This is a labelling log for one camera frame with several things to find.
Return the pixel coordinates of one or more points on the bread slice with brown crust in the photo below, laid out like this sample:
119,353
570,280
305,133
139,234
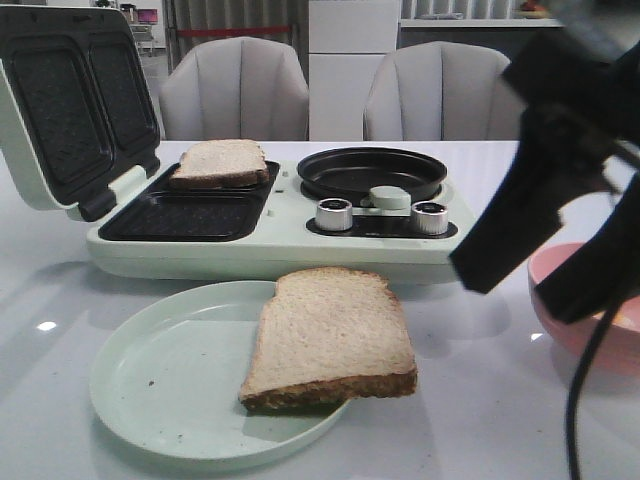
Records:
221,164

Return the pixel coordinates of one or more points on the mint green breakfast maker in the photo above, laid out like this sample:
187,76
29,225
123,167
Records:
259,233

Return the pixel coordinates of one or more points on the silver control knob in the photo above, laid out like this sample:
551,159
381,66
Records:
334,215
429,218

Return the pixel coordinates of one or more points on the red barrier tape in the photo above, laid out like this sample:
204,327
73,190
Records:
235,32

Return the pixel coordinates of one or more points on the mint green hinged lid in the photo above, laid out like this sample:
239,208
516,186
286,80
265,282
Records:
76,113

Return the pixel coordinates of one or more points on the left grey upholstered chair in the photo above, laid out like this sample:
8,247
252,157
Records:
237,88

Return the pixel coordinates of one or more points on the fruit bowl on counter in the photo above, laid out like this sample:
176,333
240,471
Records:
532,9

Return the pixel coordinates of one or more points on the right silver control knob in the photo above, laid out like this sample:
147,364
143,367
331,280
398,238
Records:
429,218

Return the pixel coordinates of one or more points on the left silver control knob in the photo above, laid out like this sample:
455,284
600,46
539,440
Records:
334,215

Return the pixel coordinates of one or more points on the dark grey counter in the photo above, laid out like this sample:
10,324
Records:
508,36

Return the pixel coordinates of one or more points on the white cabinet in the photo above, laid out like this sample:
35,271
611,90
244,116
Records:
347,42

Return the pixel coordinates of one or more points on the pink bowl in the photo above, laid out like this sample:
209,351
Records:
619,351

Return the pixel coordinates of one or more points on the mint green round plate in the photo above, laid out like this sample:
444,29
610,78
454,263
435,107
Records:
167,381

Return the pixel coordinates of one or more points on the grey upholstered chair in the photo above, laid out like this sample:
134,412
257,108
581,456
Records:
237,88
442,91

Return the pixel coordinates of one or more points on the right grey upholstered chair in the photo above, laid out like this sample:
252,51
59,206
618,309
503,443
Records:
442,91

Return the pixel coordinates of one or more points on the black round frying pan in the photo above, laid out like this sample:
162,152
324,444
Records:
351,172

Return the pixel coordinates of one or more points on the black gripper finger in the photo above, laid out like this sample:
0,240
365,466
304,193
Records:
510,225
604,268

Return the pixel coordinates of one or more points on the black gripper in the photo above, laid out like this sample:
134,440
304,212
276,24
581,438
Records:
581,91

